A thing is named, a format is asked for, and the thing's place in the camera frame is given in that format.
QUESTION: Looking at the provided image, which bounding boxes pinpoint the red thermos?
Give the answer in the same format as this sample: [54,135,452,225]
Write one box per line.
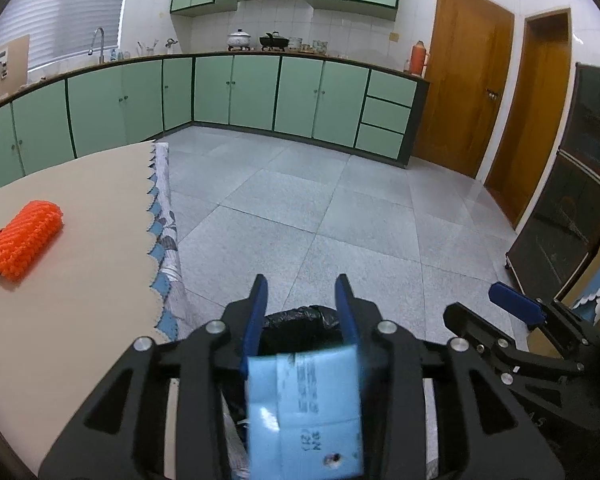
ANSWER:
[412,40,430,76]

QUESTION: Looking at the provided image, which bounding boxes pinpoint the black wok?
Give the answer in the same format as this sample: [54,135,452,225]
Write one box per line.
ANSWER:
[259,31,289,52]

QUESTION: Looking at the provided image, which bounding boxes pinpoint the orange knitted cloth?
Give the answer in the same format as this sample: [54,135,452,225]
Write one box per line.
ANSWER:
[0,200,64,282]

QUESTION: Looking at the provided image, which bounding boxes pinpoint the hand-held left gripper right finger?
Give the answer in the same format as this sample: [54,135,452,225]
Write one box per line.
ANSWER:
[334,274,565,480]

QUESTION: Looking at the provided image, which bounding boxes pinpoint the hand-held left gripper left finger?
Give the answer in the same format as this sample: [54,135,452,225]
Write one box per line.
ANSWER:
[39,274,270,480]

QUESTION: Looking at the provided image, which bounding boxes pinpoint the blue snack packet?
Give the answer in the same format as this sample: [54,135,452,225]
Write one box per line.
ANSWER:
[245,345,366,480]

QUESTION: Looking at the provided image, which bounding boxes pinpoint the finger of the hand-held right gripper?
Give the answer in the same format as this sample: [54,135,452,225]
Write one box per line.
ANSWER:
[443,302,588,377]
[489,282,600,347]

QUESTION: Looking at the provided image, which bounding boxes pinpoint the blue grey patterned tablecloth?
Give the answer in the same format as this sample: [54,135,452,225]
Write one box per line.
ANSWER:
[146,141,192,342]

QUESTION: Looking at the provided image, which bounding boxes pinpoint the window blind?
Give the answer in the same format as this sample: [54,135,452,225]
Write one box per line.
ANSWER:
[0,0,134,70]

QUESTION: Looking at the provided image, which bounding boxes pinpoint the kitchen faucet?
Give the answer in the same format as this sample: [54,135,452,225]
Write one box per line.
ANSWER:
[89,27,106,65]

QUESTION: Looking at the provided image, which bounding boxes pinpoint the printed cardboard box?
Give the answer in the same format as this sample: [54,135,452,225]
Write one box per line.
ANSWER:
[0,35,31,107]

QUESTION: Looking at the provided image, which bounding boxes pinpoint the bin with black liner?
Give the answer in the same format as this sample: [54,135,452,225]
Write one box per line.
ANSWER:
[220,304,350,480]

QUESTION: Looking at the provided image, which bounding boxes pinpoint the dark glass cabinet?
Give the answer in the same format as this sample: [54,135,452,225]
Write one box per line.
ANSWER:
[505,62,600,302]

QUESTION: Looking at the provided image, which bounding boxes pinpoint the wooden door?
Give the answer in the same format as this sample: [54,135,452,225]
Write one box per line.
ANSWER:
[484,7,574,231]
[412,0,516,179]

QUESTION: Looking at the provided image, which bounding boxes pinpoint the green base cabinets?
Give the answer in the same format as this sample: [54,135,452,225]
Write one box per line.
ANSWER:
[0,55,431,202]

